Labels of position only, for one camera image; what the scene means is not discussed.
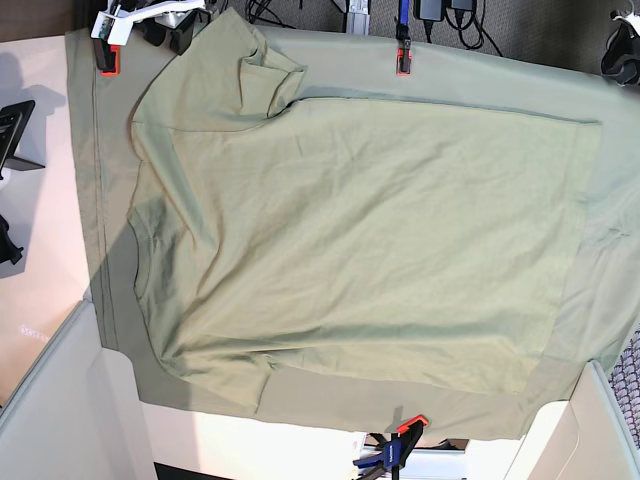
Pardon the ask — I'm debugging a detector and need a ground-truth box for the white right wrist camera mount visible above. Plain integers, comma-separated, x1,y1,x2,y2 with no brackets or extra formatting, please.
90,0,206,46

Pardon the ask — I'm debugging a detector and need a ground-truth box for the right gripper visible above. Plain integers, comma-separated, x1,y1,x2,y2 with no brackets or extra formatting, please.
142,9,194,55

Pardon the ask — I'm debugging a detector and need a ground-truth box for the blue orange clamp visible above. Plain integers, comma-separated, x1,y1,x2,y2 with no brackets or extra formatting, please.
396,0,412,76
353,415,429,480

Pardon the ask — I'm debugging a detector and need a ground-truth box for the light green T-shirt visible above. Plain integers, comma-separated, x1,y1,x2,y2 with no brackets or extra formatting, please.
129,10,601,411

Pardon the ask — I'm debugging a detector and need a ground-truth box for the green table cover cloth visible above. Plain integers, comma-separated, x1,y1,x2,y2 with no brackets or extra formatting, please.
65,28,639,440

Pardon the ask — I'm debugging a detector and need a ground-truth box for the black tablet stand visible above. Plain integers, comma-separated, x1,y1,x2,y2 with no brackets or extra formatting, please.
1,100,45,172

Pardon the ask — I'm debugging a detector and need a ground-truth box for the black object at left edge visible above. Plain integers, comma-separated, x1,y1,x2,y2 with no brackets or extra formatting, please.
0,216,25,279

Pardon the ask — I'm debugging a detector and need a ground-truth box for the blue orange clamp top middle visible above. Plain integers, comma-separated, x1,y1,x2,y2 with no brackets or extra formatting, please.
396,0,412,76

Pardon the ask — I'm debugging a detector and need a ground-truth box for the black power adapter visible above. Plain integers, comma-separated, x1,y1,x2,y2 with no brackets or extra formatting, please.
414,0,445,22

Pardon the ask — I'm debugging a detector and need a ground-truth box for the blue orange clamp at bottom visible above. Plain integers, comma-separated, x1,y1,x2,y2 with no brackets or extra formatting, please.
353,415,429,480

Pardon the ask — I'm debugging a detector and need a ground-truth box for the orange clamp at top left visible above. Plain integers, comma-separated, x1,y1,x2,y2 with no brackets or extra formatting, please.
92,39,120,77

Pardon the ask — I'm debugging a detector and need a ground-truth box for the purple patterned fabric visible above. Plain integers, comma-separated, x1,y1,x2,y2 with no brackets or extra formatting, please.
609,331,640,448

